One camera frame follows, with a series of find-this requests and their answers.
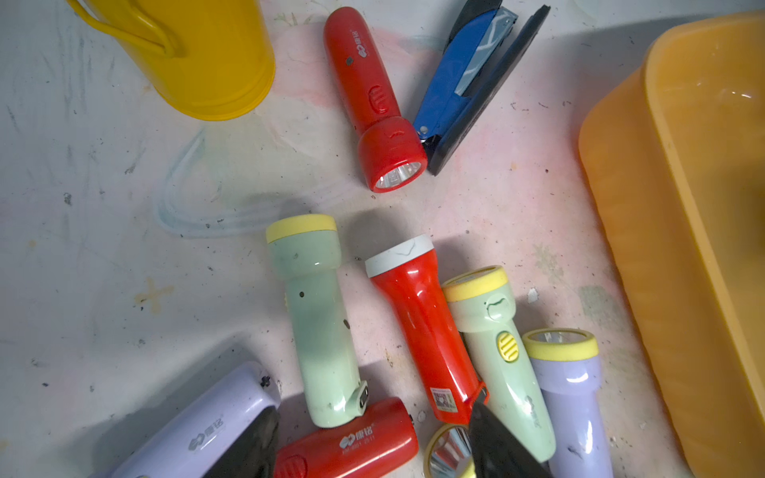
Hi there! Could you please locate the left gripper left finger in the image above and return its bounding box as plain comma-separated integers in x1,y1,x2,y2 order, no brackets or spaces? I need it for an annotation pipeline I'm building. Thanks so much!
203,406,280,478

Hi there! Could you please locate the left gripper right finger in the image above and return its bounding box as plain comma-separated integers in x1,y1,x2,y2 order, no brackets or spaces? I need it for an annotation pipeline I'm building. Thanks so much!
468,402,552,478

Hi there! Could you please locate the purple flashlight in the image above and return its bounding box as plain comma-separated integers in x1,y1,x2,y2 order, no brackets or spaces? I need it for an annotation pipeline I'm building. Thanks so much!
522,329,614,477
424,424,476,478
95,362,281,477

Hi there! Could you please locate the green flashlight yellow button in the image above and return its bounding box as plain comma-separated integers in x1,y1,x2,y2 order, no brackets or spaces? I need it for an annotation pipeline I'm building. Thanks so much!
441,265,556,463

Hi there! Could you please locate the red flashlight lying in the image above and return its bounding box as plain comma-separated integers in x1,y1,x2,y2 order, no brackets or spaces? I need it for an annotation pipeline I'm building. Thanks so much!
274,398,420,478

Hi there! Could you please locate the red flashlight white rim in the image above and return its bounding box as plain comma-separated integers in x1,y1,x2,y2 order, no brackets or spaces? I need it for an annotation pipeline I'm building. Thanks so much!
365,235,489,425

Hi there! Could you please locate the green flashlight upright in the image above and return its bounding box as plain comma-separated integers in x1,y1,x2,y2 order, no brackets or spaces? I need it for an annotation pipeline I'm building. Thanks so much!
266,214,369,428

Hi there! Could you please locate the small red flashlight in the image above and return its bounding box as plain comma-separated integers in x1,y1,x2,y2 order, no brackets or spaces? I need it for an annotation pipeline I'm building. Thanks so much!
324,7,428,193

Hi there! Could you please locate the yellow plastic tray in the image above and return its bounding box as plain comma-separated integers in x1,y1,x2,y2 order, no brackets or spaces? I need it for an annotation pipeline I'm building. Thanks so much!
579,10,764,477

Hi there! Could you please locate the yellow pen cup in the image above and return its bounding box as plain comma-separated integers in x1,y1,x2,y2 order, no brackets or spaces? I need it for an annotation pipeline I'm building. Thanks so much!
70,0,276,121

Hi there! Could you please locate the blue black stapler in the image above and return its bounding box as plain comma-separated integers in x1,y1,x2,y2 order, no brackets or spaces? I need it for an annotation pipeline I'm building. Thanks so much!
414,0,551,175

